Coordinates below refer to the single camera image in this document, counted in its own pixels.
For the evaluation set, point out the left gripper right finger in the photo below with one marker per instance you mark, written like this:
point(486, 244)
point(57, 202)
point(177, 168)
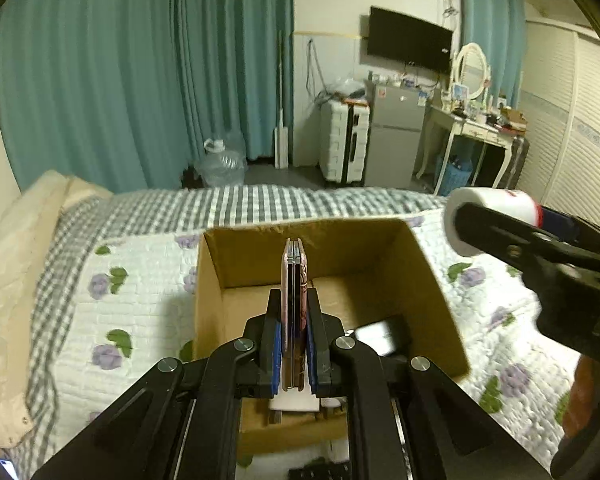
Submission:
point(404, 421)

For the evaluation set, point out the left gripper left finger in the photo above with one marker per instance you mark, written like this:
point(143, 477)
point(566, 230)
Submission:
point(179, 420)

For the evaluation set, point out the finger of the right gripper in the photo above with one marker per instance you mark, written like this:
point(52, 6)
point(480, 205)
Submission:
point(530, 249)
point(557, 223)

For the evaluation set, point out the white bottle red band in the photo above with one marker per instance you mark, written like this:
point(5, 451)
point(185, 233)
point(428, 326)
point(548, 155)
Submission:
point(472, 215)

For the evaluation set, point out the black remote control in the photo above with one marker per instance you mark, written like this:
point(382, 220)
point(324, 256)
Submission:
point(322, 469)

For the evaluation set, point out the white power adapter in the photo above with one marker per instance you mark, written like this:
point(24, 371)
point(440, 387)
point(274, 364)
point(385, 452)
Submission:
point(293, 401)

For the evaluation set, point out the pink rose wallet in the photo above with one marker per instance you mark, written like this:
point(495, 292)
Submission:
point(294, 314)

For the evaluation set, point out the person's right hand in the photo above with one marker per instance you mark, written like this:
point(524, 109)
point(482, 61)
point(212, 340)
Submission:
point(580, 405)

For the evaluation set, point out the blue laundry basket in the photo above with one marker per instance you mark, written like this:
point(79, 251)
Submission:
point(456, 174)

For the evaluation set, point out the white louvred wardrobe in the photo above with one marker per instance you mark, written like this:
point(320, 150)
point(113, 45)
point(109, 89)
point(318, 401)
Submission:
point(560, 97)

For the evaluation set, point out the floral quilted bedspread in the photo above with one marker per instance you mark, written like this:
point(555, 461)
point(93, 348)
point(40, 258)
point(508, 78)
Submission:
point(519, 377)

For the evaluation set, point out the white dressing table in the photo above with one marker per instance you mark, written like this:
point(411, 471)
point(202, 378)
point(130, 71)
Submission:
point(463, 136)

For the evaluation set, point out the brown cardboard box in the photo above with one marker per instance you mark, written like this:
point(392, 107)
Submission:
point(363, 270)

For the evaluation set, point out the smartphone with lit screen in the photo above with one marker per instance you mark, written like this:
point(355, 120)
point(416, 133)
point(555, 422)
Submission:
point(9, 467)

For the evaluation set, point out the oval vanity mirror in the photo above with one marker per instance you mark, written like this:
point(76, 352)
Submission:
point(471, 69)

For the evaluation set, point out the grey mini fridge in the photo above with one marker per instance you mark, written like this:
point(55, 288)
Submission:
point(396, 119)

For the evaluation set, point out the grey checked bed sheet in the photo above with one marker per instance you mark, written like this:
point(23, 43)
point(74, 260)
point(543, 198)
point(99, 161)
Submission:
point(130, 219)

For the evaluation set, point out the green curtain right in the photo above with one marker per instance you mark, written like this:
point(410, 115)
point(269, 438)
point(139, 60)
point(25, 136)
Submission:
point(499, 28)

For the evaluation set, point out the green curtain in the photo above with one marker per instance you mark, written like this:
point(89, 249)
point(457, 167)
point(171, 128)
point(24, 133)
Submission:
point(123, 93)
point(499, 28)

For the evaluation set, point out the white suitcase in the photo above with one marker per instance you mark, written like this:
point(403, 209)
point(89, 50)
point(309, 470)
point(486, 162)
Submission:
point(343, 135)

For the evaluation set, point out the clear water jug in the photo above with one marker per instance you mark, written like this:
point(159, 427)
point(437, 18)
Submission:
point(221, 165)

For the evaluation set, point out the white mop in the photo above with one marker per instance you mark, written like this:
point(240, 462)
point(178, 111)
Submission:
point(281, 130)

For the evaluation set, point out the green curtain left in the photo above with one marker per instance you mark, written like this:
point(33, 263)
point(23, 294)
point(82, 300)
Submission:
point(123, 93)

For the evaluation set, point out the black wall television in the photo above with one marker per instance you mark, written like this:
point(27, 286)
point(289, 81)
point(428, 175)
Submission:
point(411, 41)

